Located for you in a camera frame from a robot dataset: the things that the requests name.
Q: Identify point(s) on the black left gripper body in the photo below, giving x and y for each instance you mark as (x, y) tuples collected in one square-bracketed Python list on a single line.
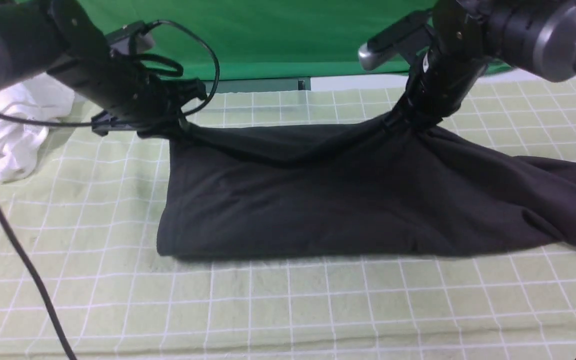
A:
[(132, 98)]

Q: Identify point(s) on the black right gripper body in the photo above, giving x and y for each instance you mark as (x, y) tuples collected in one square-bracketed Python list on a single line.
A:
[(438, 83)]

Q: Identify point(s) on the dark gray long-sleeve top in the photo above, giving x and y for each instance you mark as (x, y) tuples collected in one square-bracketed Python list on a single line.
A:
[(394, 191)]

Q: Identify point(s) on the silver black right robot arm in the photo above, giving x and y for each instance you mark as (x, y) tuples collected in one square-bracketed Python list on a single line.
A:
[(450, 46)]

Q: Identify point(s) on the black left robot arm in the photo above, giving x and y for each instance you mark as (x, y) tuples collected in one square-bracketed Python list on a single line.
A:
[(37, 35)]

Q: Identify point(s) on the green backdrop cloth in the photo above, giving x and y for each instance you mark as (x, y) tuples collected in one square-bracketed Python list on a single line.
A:
[(267, 39)]

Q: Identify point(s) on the crumpled white garment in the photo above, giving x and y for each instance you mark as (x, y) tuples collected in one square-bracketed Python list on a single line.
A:
[(40, 98)]

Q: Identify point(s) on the light green checkered tablecloth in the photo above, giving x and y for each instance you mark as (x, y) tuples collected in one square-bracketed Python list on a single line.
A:
[(88, 219)]

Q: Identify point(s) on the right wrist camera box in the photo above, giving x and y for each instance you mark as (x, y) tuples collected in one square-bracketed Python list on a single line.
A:
[(406, 37)]

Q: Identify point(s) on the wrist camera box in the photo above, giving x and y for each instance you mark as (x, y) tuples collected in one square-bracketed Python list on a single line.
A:
[(406, 37), (131, 39)]

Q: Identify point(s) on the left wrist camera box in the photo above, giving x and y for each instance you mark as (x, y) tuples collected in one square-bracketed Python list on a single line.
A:
[(131, 39)]

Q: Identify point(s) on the dark green base plate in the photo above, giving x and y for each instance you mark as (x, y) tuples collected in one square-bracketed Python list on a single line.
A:
[(284, 84)]

